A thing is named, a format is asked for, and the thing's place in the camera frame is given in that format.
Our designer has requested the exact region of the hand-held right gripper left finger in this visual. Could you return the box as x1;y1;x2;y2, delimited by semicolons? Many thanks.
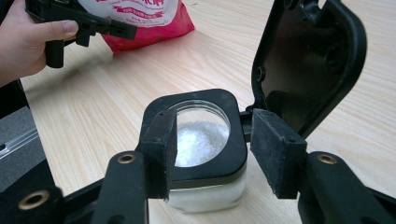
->
90;108;178;224

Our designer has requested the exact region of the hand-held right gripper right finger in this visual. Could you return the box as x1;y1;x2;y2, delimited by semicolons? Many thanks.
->
249;108;396;224

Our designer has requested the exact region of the pink and white plastic bag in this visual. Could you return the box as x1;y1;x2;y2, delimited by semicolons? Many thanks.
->
78;0;196;55

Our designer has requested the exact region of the aluminium floor rail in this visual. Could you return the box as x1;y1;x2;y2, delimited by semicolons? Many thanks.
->
0;127;40;159

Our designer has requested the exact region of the glass jar with black lid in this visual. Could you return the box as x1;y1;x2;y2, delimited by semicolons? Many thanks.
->
139;0;369;215

